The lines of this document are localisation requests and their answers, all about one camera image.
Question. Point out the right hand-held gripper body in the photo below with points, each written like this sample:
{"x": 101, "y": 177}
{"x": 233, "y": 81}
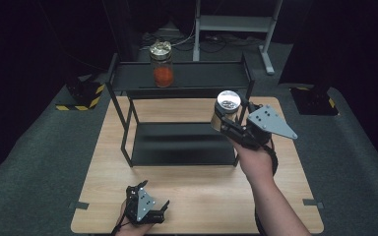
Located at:
{"x": 269, "y": 123}

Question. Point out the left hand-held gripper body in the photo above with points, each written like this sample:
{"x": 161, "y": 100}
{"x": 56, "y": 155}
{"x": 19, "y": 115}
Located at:
{"x": 142, "y": 205}

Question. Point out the glass jar with tan contents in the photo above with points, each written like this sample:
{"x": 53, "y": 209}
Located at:
{"x": 228, "y": 100}

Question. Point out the black two-tier metal rack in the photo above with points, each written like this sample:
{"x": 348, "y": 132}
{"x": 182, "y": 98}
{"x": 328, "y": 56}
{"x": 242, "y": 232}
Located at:
{"x": 177, "y": 144}

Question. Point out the glass jar with red powder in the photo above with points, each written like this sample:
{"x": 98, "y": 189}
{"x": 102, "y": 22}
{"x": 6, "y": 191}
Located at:
{"x": 163, "y": 75}

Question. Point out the person's left hand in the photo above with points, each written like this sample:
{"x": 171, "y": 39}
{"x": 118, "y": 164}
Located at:
{"x": 134, "y": 229}

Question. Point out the person's right hand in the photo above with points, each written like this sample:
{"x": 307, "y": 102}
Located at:
{"x": 256, "y": 162}

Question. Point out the black yellow striped block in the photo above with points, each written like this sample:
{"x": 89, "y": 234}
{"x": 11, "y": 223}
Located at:
{"x": 83, "y": 93}
{"x": 315, "y": 101}

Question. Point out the grey tape strip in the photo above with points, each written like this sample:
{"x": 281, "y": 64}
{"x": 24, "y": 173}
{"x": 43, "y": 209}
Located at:
{"x": 312, "y": 203}
{"x": 78, "y": 205}

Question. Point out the grey metal stand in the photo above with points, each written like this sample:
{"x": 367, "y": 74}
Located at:
{"x": 234, "y": 23}

